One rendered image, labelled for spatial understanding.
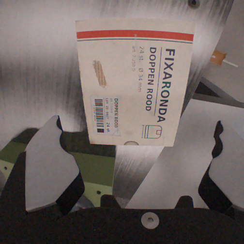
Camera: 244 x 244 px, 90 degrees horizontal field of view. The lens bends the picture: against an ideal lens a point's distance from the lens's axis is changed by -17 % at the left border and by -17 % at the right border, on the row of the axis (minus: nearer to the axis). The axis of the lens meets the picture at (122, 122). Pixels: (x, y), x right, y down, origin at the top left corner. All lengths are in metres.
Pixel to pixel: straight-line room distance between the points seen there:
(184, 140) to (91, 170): 0.20
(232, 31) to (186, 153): 1.07
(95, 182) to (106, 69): 0.21
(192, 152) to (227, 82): 1.04
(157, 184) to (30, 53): 0.42
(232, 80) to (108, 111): 1.25
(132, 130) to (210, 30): 0.19
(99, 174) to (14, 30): 0.31
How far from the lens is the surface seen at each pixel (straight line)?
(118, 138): 0.21
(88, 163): 0.33
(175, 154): 0.35
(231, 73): 1.34
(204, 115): 0.30
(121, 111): 0.18
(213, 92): 0.48
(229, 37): 1.28
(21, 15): 0.30
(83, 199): 0.34
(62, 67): 0.27
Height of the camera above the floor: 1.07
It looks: 58 degrees down
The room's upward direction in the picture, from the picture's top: 174 degrees counter-clockwise
